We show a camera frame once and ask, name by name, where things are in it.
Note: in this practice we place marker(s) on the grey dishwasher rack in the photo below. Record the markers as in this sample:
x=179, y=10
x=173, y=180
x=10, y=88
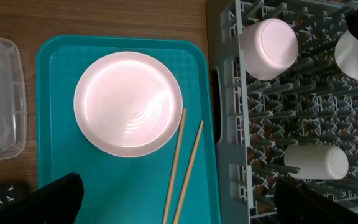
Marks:
x=311, y=103

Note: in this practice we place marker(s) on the teal plastic tray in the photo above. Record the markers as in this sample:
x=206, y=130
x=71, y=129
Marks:
x=117, y=189

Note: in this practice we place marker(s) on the white bowl with food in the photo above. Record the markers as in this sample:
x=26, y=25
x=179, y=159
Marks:
x=346, y=55

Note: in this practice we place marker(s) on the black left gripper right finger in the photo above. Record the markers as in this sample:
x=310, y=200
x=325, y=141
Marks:
x=298, y=204

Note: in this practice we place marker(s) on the pink plate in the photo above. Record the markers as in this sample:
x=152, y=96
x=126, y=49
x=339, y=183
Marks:
x=128, y=104

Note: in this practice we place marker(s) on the black tray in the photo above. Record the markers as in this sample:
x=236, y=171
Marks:
x=2, y=196

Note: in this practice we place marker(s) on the wooden chopstick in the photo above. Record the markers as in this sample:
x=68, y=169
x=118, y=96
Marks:
x=174, y=166
x=188, y=174

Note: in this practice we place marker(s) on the white cup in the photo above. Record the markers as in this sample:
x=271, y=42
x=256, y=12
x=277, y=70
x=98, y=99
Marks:
x=317, y=162

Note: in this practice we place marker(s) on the clear plastic bin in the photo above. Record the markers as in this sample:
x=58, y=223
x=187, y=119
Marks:
x=13, y=108

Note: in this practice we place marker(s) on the pink shallow bowl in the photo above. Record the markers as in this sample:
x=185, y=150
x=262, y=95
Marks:
x=270, y=47

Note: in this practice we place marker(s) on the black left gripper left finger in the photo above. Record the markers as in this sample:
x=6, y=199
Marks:
x=56, y=202

